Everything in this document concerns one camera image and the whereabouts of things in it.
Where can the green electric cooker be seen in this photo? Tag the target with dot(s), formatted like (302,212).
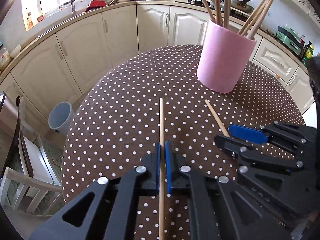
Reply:
(290,38)

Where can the steel kitchen faucet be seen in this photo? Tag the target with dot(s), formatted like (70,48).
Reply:
(71,3)

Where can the red bowl at sink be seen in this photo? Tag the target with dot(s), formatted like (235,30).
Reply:
(95,5)

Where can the pink cup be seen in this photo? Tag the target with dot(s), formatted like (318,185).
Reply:
(222,60)

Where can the brown polka-dot tablecloth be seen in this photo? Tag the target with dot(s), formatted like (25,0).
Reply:
(120,110)

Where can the single wooden chopstick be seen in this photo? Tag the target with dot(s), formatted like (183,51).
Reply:
(215,116)
(161,120)

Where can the large labelled glass jar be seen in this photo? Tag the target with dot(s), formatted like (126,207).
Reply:
(4,56)

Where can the cream cabinet drawer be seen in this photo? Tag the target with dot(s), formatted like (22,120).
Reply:
(275,55)

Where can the white bowl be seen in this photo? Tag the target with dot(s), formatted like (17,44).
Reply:
(15,50)

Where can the grey rice cooker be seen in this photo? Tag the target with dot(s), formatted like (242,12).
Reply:
(8,112)

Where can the green bottle with yellow cap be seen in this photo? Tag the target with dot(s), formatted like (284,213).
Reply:
(308,52)

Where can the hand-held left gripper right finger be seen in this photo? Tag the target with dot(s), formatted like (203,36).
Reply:
(168,168)

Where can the steel wok with lid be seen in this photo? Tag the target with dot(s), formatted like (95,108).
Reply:
(241,5)

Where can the small red jar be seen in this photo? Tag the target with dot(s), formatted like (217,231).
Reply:
(40,18)

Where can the pale grey waste bin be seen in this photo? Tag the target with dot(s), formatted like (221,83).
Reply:
(60,120)

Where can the group of wooden chopsticks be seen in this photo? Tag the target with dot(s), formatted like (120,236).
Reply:
(217,5)

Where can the orange bottle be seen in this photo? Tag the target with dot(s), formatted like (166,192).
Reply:
(29,18)

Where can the white metal rack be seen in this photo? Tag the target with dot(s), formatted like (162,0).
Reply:
(27,187)

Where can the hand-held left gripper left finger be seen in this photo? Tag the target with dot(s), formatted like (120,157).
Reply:
(158,166)

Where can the black gas stove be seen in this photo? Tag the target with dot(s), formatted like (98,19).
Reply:
(197,1)

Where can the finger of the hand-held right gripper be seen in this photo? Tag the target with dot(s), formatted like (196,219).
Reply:
(246,133)
(262,158)

